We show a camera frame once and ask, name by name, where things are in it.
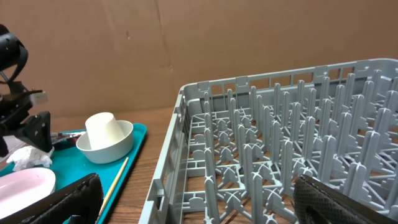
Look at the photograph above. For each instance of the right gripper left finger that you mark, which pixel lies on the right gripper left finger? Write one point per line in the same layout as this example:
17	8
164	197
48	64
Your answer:
79	202

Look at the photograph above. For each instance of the white paper cup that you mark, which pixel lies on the white paper cup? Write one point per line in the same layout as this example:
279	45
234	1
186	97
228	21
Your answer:
103	130

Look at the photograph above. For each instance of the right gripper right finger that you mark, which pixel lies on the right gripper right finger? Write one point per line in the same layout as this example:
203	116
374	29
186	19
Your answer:
315	202

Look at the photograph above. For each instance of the wooden chopstick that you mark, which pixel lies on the wooden chopstick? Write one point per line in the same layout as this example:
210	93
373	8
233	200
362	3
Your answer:
112	188

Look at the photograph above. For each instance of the teal serving tray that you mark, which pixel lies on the teal serving tray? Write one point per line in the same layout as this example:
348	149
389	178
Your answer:
69	165

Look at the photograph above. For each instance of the grey dishwasher rack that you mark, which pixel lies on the grey dishwasher rack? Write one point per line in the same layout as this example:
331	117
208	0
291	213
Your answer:
239	145

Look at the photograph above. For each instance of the large white plate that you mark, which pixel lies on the large white plate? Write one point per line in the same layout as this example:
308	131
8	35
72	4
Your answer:
23	188

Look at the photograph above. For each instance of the white tissue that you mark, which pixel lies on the white tissue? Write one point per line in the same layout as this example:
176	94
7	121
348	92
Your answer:
28	157

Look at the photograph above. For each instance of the grey bowl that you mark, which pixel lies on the grey bowl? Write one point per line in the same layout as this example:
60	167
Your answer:
112	152

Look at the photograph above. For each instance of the red snack wrapper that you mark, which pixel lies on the red snack wrapper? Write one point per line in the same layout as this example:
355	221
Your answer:
69	137

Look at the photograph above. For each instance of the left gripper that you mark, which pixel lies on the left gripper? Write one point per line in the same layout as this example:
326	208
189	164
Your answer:
15	105

